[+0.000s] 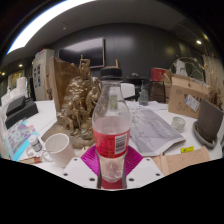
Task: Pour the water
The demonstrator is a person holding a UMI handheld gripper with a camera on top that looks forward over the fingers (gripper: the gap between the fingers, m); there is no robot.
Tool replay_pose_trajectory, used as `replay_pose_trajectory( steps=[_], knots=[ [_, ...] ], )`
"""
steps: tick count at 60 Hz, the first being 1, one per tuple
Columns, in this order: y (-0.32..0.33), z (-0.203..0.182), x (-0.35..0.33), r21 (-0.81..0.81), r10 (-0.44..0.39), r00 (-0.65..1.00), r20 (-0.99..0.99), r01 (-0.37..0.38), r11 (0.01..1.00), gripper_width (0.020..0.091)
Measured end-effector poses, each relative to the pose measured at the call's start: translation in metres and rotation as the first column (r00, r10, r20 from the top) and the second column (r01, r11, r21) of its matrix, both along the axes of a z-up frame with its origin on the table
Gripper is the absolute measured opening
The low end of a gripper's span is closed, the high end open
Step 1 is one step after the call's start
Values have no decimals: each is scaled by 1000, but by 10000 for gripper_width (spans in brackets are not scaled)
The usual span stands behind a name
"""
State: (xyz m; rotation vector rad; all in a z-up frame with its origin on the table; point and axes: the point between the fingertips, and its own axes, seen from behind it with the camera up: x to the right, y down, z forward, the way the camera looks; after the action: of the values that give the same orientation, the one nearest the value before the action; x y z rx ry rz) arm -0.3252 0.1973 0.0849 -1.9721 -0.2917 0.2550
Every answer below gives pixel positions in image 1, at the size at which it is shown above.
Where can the white plaster statue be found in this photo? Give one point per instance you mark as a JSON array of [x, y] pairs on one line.
[[181, 68]]

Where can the clear spray bottle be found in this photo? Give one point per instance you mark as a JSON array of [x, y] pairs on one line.
[[143, 96]]

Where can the small white jar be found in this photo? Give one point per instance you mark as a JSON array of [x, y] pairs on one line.
[[35, 144]]

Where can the brown cardboard box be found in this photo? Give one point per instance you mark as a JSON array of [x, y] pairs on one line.
[[185, 96]]

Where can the yellow tag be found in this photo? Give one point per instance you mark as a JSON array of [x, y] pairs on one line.
[[187, 149]]

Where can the flat round red coaster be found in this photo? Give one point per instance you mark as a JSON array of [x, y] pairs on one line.
[[111, 185]]

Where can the wooden easel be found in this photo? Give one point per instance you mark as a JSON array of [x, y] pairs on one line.
[[116, 63]]

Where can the clear red-labelled drink bottle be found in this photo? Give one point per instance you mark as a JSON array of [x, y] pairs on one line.
[[111, 113]]

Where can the light wooden board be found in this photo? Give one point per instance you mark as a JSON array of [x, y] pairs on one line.
[[186, 160]]

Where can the white cabinet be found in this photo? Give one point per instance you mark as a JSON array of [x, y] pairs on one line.
[[41, 73]]

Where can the grey printed newspaper sheet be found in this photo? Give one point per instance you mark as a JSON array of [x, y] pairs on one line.
[[153, 130]]

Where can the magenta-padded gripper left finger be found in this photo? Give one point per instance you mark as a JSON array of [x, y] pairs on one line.
[[76, 170]]

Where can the golden sculpture on wooden base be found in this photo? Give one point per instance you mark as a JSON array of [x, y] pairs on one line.
[[78, 103]]

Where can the small glass jar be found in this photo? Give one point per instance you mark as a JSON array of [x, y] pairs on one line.
[[178, 124]]

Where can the red box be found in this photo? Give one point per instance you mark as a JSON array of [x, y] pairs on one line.
[[159, 74]]

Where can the wooden brush with red band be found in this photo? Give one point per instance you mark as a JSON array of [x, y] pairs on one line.
[[30, 160]]

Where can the white ceramic mug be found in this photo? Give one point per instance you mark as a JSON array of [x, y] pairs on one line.
[[61, 150]]

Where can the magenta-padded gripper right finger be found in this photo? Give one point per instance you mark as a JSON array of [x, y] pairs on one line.
[[146, 170]]

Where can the dry plant in grey pot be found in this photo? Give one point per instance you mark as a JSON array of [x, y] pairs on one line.
[[209, 121]]

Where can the white plastic chair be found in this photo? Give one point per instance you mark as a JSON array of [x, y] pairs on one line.
[[128, 90]]

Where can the flat black box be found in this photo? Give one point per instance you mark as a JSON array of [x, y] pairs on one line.
[[16, 104], [21, 115]]

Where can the black wall screen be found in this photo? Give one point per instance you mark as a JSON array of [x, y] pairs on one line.
[[83, 52]]

